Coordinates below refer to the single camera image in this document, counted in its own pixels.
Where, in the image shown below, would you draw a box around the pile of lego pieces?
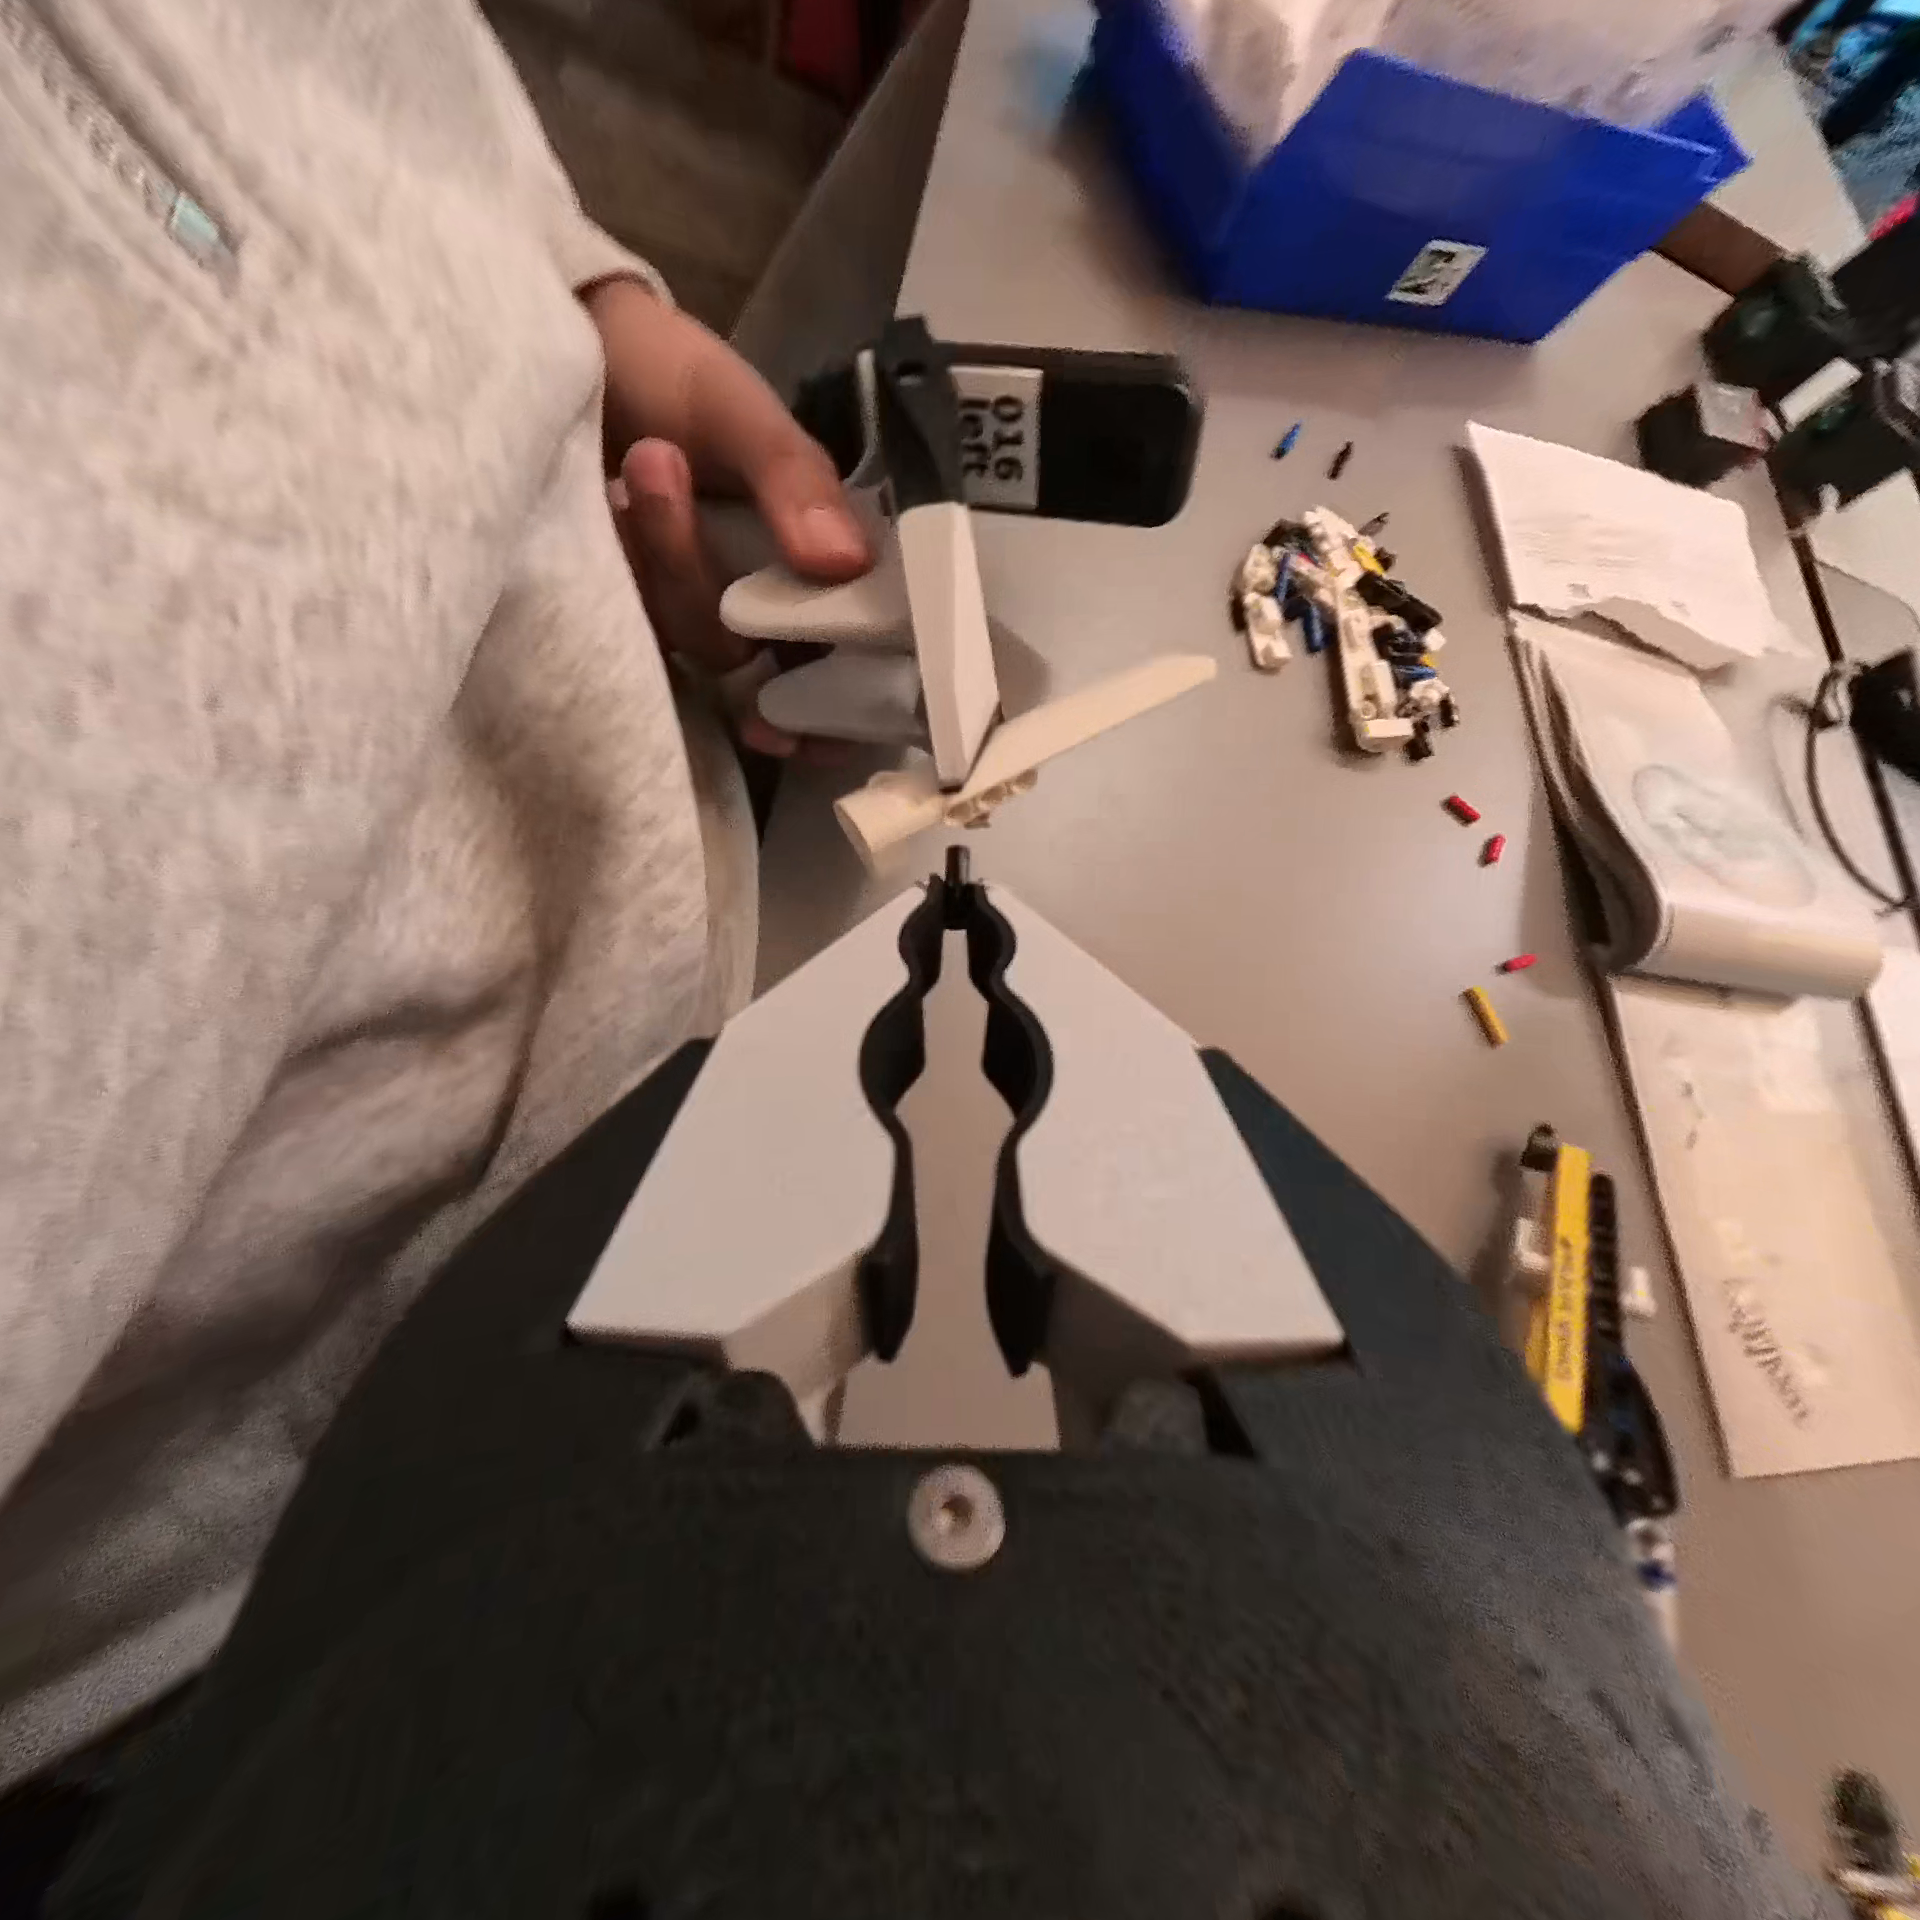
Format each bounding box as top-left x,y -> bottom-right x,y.
1229,502 -> 1461,761

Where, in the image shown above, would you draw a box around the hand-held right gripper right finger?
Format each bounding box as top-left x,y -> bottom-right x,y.
960,883 -> 1345,1445

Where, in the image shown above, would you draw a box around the black devices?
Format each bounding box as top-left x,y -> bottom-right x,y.
1632,211 -> 1920,518

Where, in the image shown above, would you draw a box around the torn white paper bag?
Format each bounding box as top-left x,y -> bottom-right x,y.
1457,421 -> 1807,672

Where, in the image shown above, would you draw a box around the blue plastic bin white label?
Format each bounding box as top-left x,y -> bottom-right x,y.
1077,0 -> 1752,349

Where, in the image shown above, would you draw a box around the black cable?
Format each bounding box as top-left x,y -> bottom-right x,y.
1797,651 -> 1920,922

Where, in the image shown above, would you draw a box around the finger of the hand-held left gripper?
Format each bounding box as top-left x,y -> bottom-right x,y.
896,499 -> 1003,794
964,651 -> 1221,797

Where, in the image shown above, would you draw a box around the yellow and black lego assembly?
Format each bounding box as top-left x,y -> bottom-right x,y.
1504,1123 -> 1684,1521

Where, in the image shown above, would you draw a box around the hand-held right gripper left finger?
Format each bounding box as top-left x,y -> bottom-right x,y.
567,877 -> 961,1440

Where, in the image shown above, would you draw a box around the open instruction booklet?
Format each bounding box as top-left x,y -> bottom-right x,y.
1504,608 -> 1888,1004

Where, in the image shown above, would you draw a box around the flat white paper bag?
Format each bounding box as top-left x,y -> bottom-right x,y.
1597,971 -> 1920,1481

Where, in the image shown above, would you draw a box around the white lego piece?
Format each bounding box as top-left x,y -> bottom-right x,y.
832,746 -> 1046,883

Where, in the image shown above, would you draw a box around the person's left hand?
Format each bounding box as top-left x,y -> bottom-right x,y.
598,293 -> 875,760

